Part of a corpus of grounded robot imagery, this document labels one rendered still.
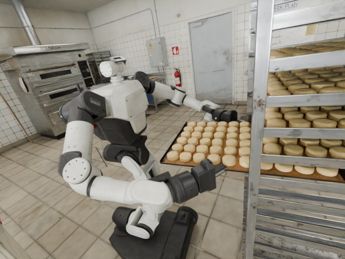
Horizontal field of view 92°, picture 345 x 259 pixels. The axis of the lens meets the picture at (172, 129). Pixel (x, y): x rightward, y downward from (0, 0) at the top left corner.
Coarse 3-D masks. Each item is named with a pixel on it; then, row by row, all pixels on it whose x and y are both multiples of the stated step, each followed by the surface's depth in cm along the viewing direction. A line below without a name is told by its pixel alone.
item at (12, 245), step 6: (6, 234) 111; (0, 240) 93; (6, 240) 103; (12, 240) 115; (0, 246) 91; (6, 246) 96; (12, 246) 107; (18, 246) 120; (0, 252) 91; (6, 252) 93; (12, 252) 99; (18, 252) 110; (24, 252) 123; (0, 258) 92; (6, 258) 94; (12, 258) 96; (18, 258) 102; (24, 258) 113; (30, 258) 128
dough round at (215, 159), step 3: (207, 156) 65; (210, 156) 64; (213, 156) 64; (216, 156) 64; (219, 156) 63; (210, 159) 63; (213, 159) 62; (216, 159) 62; (219, 159) 62; (213, 162) 62; (216, 162) 62; (219, 162) 62
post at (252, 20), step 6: (252, 0) 67; (252, 12) 69; (252, 18) 70; (252, 24) 70; (252, 36) 72; (252, 42) 73; (252, 48) 74; (252, 60) 76; (252, 66) 77; (252, 84) 81; (246, 108) 89; (246, 114) 88; (246, 120) 90; (246, 174) 105; (246, 192) 111; (246, 204) 116
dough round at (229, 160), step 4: (224, 156) 63; (228, 156) 63; (232, 156) 62; (224, 160) 61; (228, 160) 60; (232, 160) 60; (236, 160) 61; (224, 164) 61; (228, 164) 60; (232, 164) 60
